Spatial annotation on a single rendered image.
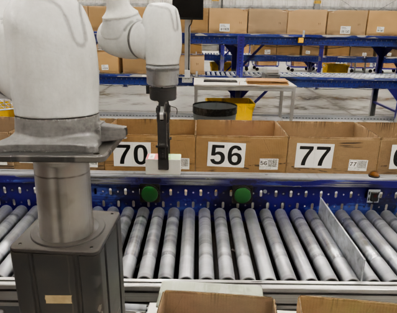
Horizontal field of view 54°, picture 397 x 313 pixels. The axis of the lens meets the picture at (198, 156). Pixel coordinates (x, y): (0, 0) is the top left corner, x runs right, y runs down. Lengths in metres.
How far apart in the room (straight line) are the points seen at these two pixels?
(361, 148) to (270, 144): 0.39
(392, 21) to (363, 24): 0.43
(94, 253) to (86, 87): 0.31
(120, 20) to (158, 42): 0.15
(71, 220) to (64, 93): 0.25
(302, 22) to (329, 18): 0.39
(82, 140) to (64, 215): 0.16
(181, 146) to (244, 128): 0.41
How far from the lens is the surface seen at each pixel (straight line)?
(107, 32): 1.16
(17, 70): 0.75
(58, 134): 0.73
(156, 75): 1.06
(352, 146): 1.79
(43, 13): 0.74
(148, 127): 1.95
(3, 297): 1.39
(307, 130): 2.02
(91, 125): 0.76
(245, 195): 1.67
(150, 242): 1.45
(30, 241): 0.86
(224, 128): 1.94
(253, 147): 1.68
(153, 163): 1.13
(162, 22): 1.05
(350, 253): 1.46
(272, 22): 6.21
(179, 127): 1.94
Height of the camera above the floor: 1.49
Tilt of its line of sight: 18 degrees down
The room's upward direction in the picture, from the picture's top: 1 degrees clockwise
